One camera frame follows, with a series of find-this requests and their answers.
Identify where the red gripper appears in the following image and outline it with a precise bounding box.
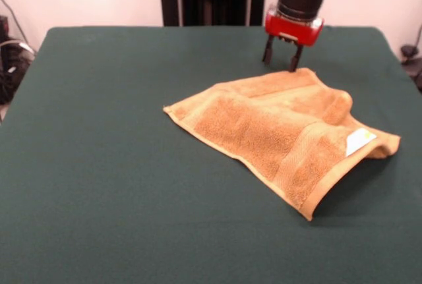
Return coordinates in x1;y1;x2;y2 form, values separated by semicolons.
262;11;325;74

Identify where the tan terry towel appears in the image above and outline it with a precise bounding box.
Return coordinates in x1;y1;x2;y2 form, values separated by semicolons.
162;67;402;222

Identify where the grey chair base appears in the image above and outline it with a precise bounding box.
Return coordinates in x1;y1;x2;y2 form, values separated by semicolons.
400;43;422;91

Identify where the dark green table cloth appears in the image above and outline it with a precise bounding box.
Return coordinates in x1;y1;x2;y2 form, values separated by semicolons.
0;25;422;284

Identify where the black equipment with cables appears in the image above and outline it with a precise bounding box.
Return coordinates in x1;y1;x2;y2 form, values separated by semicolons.
0;15;37;105

